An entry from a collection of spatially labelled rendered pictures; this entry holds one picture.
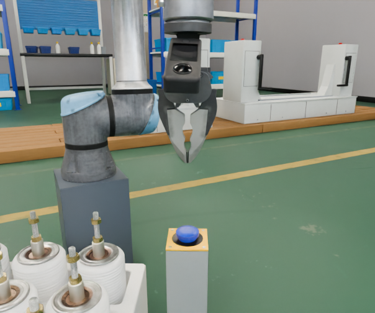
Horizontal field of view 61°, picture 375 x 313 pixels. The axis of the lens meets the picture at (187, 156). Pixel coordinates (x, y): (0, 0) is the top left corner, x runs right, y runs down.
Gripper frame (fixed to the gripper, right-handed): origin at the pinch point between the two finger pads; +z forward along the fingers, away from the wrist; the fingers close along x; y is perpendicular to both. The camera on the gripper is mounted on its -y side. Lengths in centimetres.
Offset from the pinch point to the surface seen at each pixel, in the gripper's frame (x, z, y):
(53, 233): 51, 46, 55
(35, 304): 16.7, 11.7, -19.9
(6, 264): 36.2, 24.1, 4.7
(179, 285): 1.2, 21.7, -3.7
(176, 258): 1.8, 16.5, -3.7
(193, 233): -1.0, 13.2, -1.3
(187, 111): 5, 24, 209
